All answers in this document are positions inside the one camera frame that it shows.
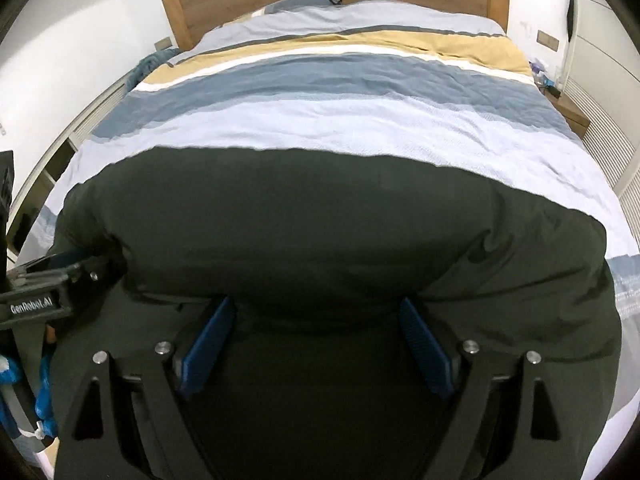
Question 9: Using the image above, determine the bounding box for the black puffer jacket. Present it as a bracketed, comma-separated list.
[51, 148, 622, 479]

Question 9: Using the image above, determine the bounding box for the white low shelf unit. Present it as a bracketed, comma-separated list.
[6, 75, 127, 263]

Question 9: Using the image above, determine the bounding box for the teal cloth on shelf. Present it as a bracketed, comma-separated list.
[125, 48, 181, 92]

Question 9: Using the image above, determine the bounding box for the wooden nightstand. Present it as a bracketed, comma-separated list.
[542, 87, 590, 139]

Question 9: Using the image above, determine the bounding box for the striped duvet cover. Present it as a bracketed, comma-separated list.
[20, 0, 639, 479]

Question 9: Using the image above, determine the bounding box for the white wardrobe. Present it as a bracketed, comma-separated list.
[564, 0, 639, 246]

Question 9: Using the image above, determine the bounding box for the blue grey pillow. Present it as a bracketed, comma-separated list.
[264, 0, 343, 14]

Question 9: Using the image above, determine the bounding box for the left wall switch plate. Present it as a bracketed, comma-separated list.
[154, 37, 172, 51]

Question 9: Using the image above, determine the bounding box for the wall switch plate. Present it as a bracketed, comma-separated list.
[154, 37, 172, 51]
[536, 30, 560, 52]

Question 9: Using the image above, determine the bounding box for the right wall switch plate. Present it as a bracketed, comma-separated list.
[536, 30, 560, 52]

